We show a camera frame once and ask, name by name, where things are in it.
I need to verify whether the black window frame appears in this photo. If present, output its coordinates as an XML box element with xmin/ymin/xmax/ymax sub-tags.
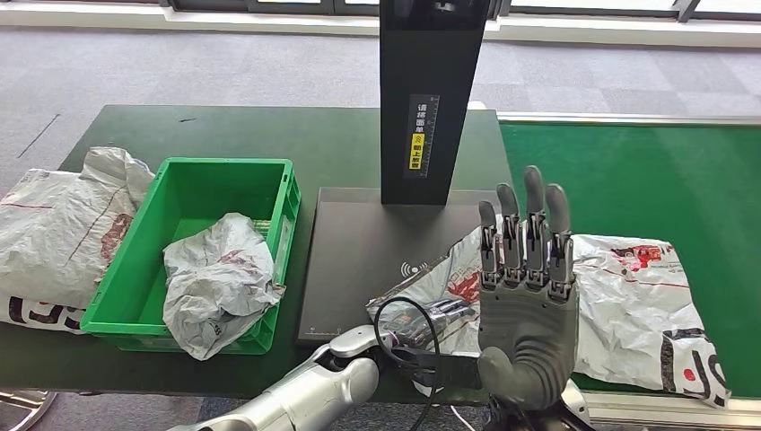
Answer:
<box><xmin>157</xmin><ymin>0</ymin><xmax>761</xmax><ymax>22</ymax></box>

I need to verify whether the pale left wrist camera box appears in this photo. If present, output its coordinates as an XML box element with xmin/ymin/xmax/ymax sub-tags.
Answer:
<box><xmin>395</xmin><ymin>347</ymin><xmax>485</xmax><ymax>391</ymax></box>

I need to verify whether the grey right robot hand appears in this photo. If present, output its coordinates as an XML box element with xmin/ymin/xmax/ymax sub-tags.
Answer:
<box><xmin>477</xmin><ymin>165</ymin><xmax>581</xmax><ymax>411</ymax></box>

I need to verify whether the thin white cable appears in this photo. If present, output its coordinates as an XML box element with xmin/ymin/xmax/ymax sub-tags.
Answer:
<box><xmin>449</xmin><ymin>404</ymin><xmax>477</xmax><ymax>431</ymax></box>

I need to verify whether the green conveyor belt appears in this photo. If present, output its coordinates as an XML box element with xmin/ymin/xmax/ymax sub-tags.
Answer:
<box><xmin>498</xmin><ymin>110</ymin><xmax>761</xmax><ymax>429</ymax></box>

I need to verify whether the grey-white parcel bag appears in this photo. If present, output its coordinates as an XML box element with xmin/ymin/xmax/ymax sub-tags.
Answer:
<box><xmin>162</xmin><ymin>213</ymin><xmax>286</xmax><ymax>362</ymax></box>

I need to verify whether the black yellow column label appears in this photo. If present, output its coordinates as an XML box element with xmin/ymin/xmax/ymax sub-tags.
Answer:
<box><xmin>406</xmin><ymin>93</ymin><xmax>442</xmax><ymax>180</ymax></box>

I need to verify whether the green plastic crate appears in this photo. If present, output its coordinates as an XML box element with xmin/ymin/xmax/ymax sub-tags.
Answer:
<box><xmin>80</xmin><ymin>157</ymin><xmax>302</xmax><ymax>356</ymax></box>

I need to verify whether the black inbound scanner machine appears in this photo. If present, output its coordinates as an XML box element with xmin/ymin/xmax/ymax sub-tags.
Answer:
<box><xmin>295</xmin><ymin>0</ymin><xmax>512</xmax><ymax>347</ymax></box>

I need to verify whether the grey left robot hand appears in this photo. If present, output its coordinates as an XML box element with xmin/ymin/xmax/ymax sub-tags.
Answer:
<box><xmin>386</xmin><ymin>299</ymin><xmax>477</xmax><ymax>352</ymax></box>

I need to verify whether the long white red-logo parcel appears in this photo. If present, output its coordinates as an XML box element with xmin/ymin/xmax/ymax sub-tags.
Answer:
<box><xmin>366</xmin><ymin>225</ymin><xmax>497</xmax><ymax>397</ymax></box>

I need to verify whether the wide white black-print parcel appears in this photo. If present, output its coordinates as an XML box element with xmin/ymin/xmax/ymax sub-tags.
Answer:
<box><xmin>567</xmin><ymin>233</ymin><xmax>732</xmax><ymax>410</ymax></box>

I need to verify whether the chrome round base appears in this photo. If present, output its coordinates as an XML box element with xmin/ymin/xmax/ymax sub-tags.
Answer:
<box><xmin>0</xmin><ymin>389</ymin><xmax>59</xmax><ymax>431</ymax></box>

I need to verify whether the clear crate side label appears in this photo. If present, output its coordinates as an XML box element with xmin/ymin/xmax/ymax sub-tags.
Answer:
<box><xmin>273</xmin><ymin>216</ymin><xmax>295</xmax><ymax>284</ymax></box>

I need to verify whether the large white woven sack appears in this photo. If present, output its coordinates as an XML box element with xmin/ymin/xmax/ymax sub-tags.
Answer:
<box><xmin>0</xmin><ymin>147</ymin><xmax>157</xmax><ymax>336</ymax></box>

